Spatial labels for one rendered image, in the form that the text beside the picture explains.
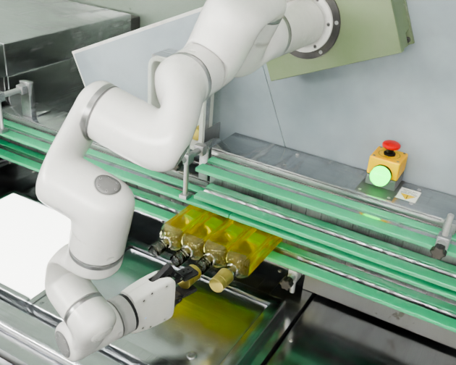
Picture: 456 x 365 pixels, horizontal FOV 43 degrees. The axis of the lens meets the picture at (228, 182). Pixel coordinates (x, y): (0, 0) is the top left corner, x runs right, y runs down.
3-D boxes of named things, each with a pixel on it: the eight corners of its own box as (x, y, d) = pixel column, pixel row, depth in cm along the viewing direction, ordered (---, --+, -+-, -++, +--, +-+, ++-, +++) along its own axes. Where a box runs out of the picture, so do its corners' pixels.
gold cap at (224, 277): (224, 284, 124) (213, 295, 121) (216, 270, 124) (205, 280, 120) (236, 280, 122) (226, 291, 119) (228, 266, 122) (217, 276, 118)
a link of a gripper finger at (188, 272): (174, 287, 115) (199, 274, 119) (175, 275, 113) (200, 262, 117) (163, 279, 116) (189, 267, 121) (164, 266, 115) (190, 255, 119)
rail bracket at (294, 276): (297, 272, 144) (273, 300, 133) (301, 249, 141) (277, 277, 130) (312, 278, 142) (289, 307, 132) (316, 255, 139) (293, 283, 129)
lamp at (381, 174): (370, 179, 130) (365, 185, 128) (373, 161, 128) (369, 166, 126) (389, 185, 128) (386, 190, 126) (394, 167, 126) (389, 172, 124)
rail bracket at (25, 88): (40, 113, 183) (-19, 135, 165) (35, 61, 175) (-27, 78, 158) (51, 116, 181) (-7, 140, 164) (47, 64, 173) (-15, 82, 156)
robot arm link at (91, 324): (56, 290, 95) (87, 333, 91) (110, 266, 102) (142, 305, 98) (48, 342, 105) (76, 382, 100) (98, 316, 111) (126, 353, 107)
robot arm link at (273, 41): (238, 43, 115) (190, 59, 103) (268, -16, 107) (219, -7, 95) (274, 72, 113) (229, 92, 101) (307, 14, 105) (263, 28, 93)
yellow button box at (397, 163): (373, 171, 137) (363, 182, 131) (379, 142, 134) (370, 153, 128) (402, 179, 134) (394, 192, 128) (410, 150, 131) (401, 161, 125)
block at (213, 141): (209, 168, 153) (195, 178, 148) (211, 135, 149) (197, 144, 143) (221, 171, 152) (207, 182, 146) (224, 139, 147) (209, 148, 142)
